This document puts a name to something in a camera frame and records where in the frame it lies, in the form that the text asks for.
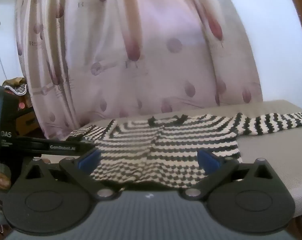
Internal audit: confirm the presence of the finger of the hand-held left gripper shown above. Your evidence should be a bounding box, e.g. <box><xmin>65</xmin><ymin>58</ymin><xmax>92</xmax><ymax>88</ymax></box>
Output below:
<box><xmin>16</xmin><ymin>135</ymin><xmax>96</xmax><ymax>157</ymax></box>

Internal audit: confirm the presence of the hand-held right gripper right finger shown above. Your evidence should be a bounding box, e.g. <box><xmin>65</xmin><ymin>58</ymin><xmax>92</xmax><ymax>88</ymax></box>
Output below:
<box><xmin>182</xmin><ymin>149</ymin><xmax>274</xmax><ymax>201</ymax></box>

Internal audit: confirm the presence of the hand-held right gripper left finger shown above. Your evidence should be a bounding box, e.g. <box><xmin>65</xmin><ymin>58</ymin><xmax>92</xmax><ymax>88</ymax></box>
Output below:
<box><xmin>24</xmin><ymin>148</ymin><xmax>117</xmax><ymax>200</ymax></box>

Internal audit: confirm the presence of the person's left hand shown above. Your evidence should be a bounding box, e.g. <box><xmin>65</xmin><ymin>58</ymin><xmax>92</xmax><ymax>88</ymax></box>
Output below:
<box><xmin>0</xmin><ymin>170</ymin><xmax>12</xmax><ymax>193</ymax></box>

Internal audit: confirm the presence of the dark wooden shelf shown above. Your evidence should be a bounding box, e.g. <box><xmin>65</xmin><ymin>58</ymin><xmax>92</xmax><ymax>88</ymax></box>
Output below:
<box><xmin>14</xmin><ymin>94</ymin><xmax>46</xmax><ymax>138</ymax></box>

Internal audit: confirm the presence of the white-edged patterned item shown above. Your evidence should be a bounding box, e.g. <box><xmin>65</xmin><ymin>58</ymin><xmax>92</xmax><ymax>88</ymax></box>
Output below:
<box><xmin>5</xmin><ymin>84</ymin><xmax>29</xmax><ymax>96</ymax></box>

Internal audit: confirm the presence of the golden brown cloth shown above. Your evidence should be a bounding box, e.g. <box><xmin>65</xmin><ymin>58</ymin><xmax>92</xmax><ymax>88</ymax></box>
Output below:
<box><xmin>3</xmin><ymin>77</ymin><xmax>28</xmax><ymax>87</ymax></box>

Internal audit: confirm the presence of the beige table cover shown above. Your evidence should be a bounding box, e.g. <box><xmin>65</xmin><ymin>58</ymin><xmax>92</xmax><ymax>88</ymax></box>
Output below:
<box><xmin>79</xmin><ymin>99</ymin><xmax>302</xmax><ymax>217</ymax></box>

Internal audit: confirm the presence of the pink leaf-print curtain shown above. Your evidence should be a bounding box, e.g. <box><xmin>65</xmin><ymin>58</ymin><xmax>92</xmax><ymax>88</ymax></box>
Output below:
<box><xmin>14</xmin><ymin>0</ymin><xmax>264</xmax><ymax>140</ymax></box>

